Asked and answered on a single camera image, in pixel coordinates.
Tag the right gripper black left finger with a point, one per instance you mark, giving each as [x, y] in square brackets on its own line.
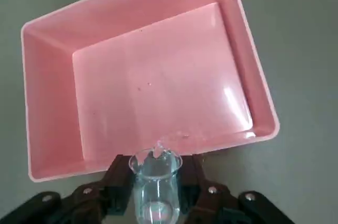
[116, 181]

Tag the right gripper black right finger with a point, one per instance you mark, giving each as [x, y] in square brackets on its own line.
[192, 176]

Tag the small glass beaker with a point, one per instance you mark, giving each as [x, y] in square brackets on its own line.
[155, 189]

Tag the pink plastic container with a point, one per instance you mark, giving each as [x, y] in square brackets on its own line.
[158, 76]

